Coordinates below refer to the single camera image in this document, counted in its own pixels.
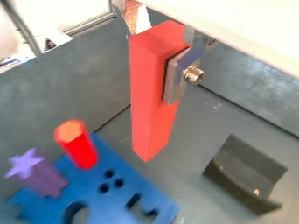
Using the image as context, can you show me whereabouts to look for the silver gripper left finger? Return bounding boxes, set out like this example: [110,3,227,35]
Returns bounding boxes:
[122,0,153,35]

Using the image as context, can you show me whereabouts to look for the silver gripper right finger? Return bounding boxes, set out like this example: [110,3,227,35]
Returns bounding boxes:
[163,25,211,105]

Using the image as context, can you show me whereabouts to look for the tall orange-red rectangle block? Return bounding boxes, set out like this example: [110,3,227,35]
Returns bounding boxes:
[130,20,189,162]

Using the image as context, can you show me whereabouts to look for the blue peg board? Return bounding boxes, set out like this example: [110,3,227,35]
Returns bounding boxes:
[8,135,181,224]

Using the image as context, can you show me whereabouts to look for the red hexagonal peg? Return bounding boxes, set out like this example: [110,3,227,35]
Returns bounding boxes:
[54,119,99,170]

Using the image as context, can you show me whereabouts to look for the dark olive curved block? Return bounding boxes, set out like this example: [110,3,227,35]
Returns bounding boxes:
[203,135,287,215]

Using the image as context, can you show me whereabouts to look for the purple star peg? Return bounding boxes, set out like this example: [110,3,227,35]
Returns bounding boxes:
[4,148,69,199]

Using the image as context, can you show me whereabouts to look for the aluminium frame rail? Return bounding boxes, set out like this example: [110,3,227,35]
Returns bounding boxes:
[63,12,117,38]

